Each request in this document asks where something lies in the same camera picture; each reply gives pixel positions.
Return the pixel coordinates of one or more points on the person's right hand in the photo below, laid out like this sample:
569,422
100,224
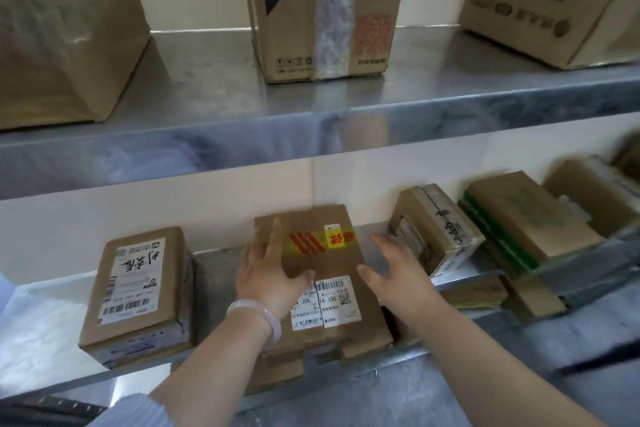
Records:
410,286

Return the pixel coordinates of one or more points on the person's left hand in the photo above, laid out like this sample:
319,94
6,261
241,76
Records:
265,281

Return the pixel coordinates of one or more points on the printed cardboard box green note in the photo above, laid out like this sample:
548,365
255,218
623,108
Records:
435,231

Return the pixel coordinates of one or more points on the box with yellow red tape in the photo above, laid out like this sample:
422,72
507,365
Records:
320,214

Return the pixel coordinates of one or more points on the pile of brown cardboard boxes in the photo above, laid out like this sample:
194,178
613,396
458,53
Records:
530,301

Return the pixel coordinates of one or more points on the small box with handwritten label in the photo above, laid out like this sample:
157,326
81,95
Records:
135,291

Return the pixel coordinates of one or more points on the cardboard box green print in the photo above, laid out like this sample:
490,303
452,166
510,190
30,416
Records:
530,211

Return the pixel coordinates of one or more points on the metal shelving rack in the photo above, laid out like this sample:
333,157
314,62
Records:
350,106

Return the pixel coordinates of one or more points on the cardboard box blue tape note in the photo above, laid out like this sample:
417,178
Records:
585,191

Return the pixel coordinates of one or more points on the row of brown cardboard boxes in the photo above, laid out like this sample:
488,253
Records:
300,31

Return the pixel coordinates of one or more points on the person's right forearm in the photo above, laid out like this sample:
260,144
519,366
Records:
490,381

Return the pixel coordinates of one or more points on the person's left forearm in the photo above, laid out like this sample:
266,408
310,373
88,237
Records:
210,376

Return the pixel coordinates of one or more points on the light blue striped sleeve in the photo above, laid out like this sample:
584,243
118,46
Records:
130,414

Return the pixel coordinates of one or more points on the black lattice crate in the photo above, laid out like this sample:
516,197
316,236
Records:
50,411

